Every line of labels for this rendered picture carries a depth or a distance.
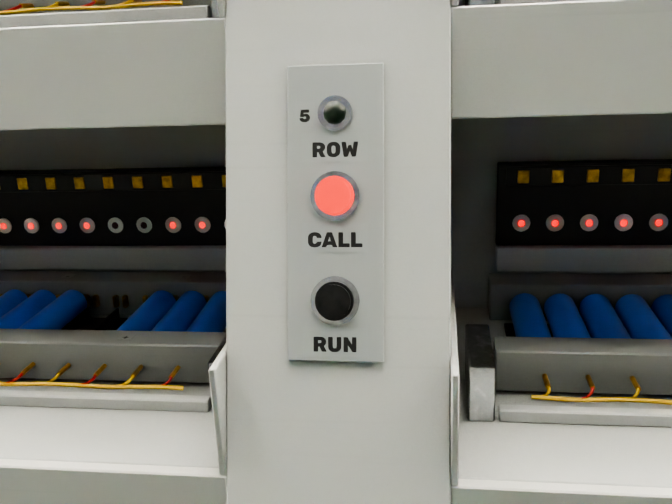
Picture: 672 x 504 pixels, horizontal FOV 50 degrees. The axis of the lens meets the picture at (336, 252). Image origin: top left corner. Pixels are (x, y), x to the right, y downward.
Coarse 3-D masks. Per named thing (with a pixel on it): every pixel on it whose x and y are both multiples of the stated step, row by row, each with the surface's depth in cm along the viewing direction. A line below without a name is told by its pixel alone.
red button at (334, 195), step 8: (336, 176) 29; (320, 184) 29; (328, 184) 29; (336, 184) 29; (344, 184) 29; (320, 192) 29; (328, 192) 29; (336, 192) 29; (344, 192) 29; (352, 192) 29; (320, 200) 29; (328, 200) 29; (336, 200) 29; (344, 200) 29; (352, 200) 29; (320, 208) 29; (328, 208) 29; (336, 208) 29; (344, 208) 29
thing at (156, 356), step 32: (0, 352) 39; (32, 352) 39; (64, 352) 39; (96, 352) 38; (128, 352) 38; (160, 352) 38; (192, 352) 38; (0, 384) 38; (32, 384) 37; (64, 384) 37; (96, 384) 37
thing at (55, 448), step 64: (0, 256) 50; (64, 256) 50; (128, 256) 49; (192, 256) 48; (128, 384) 39; (192, 384) 38; (0, 448) 33; (64, 448) 33; (128, 448) 33; (192, 448) 33
